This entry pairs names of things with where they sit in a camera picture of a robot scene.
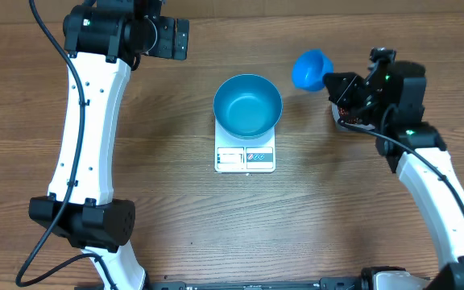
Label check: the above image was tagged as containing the blue plastic measuring scoop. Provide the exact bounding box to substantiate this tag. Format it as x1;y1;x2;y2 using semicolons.
292;49;334;92

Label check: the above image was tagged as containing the teal blue bowl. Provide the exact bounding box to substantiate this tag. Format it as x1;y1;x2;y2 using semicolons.
213;74;284;139

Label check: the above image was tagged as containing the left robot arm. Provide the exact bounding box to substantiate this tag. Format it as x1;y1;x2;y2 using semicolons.
29;0;189;289

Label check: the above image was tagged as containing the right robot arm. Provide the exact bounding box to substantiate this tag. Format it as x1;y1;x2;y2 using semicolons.
323;60;464;289

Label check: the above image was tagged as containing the white digital kitchen scale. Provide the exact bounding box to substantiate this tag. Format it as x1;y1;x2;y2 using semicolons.
214;122;276;174

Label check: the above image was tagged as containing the clear plastic container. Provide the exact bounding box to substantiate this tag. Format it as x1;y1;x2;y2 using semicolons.
331;104;375;132

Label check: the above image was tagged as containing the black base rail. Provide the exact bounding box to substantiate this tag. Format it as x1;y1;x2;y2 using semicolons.
74;276;433;290

